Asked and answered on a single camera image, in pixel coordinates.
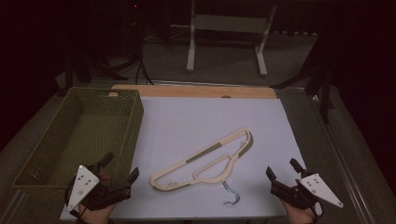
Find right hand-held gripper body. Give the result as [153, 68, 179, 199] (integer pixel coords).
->
[270, 172, 345, 211]

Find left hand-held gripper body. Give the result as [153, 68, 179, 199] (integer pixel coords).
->
[64, 164, 132, 213]

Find green woven basket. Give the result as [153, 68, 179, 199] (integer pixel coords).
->
[12, 86, 145, 203]

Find cream plastic clothes hanger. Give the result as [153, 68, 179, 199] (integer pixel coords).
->
[149, 127, 255, 206]

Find person's right hand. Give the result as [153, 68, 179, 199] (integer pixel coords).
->
[280, 199, 316, 224]

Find person's left hand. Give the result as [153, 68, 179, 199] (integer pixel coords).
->
[78, 170, 117, 224]

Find white paper sheet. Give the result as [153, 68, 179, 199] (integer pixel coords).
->
[60, 95, 307, 221]

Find black tripod stand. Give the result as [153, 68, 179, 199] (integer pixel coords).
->
[60, 36, 129, 94]

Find black metal stand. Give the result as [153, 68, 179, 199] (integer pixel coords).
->
[270, 27, 336, 125]

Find black floor cable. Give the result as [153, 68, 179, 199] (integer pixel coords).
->
[134, 50, 154, 86]

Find white metal stand frame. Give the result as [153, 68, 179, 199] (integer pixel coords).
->
[186, 0, 278, 77]

